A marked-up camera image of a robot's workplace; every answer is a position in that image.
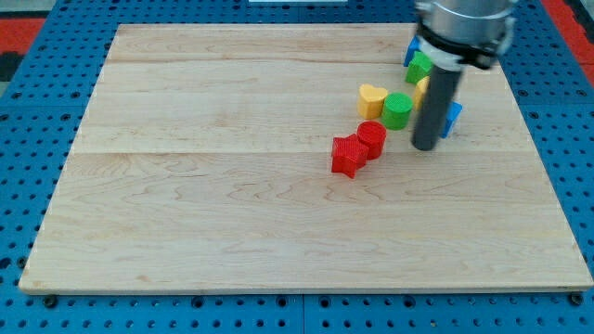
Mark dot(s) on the red star block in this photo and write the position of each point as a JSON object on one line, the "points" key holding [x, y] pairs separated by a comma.
{"points": [[348, 155]]}

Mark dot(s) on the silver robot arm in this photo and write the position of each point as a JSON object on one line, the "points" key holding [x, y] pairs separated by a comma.
{"points": [[455, 34]]}

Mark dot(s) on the blue block right of rod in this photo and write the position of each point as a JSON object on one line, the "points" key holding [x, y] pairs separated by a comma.
{"points": [[451, 117]]}

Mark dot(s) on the blue block at top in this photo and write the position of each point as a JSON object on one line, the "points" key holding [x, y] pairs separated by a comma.
{"points": [[412, 48]]}

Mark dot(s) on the yellow heart block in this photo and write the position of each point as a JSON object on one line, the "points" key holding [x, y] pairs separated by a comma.
{"points": [[370, 101]]}

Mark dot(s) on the green star block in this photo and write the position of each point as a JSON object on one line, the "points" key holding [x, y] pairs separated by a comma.
{"points": [[419, 67]]}

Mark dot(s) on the green cylinder block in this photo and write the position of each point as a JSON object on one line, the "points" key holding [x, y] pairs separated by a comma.
{"points": [[396, 110]]}

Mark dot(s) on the light wooden board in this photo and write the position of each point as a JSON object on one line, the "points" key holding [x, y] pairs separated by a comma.
{"points": [[202, 166]]}

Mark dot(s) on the red cylinder block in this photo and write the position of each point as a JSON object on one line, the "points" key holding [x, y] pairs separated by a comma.
{"points": [[373, 135]]}

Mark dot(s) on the yellow block behind rod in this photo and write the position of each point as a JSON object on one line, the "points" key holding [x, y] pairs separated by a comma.
{"points": [[420, 92]]}

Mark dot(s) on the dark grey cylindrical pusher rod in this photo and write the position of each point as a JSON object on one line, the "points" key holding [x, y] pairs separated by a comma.
{"points": [[442, 87]]}

